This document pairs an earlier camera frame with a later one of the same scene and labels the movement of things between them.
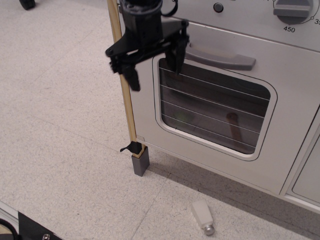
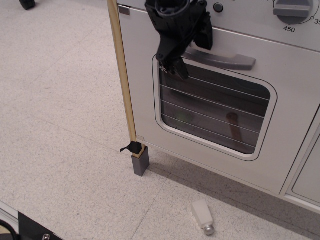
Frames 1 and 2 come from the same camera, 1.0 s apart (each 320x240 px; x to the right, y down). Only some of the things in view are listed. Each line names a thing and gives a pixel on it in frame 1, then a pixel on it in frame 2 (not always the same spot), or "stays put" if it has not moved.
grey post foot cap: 140,165 stays put
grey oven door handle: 239,62 stays put
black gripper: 121,58 to 177,22
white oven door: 241,106 stays put
